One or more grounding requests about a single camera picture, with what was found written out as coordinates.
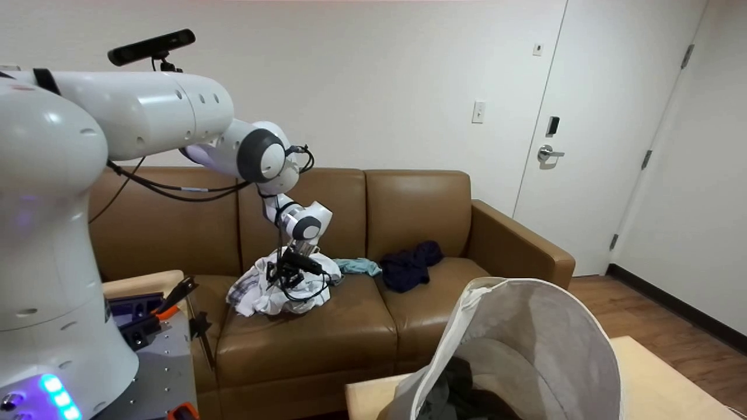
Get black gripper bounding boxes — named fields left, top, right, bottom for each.
left=268, top=245, right=324, bottom=298

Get white t-shirt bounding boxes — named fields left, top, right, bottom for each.
left=291, top=252, right=340, bottom=312

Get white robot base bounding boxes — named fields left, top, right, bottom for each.
left=0, top=77, right=137, bottom=420

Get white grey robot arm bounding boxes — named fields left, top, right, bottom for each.
left=0, top=68, right=330, bottom=305

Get brown leather couch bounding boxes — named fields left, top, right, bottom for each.
left=89, top=167, right=575, bottom=420

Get white laundry bag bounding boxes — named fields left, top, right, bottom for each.
left=383, top=278, right=622, bottom=420

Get patterned white blue cloth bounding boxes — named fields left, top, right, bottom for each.
left=227, top=256, right=303, bottom=317

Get teal cloth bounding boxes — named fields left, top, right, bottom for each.
left=333, top=256, right=383, bottom=278

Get dark navy garment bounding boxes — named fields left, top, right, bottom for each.
left=380, top=240, right=444, bottom=294

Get white door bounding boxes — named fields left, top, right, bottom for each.
left=513, top=0, right=707, bottom=275

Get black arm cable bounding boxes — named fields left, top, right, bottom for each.
left=86, top=153, right=252, bottom=226

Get white light switch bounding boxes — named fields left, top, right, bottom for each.
left=471, top=101, right=486, bottom=123

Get black stereo camera bar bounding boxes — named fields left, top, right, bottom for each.
left=107, top=28, right=196, bottom=66

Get silver door handle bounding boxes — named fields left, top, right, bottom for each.
left=537, top=145, right=564, bottom=164

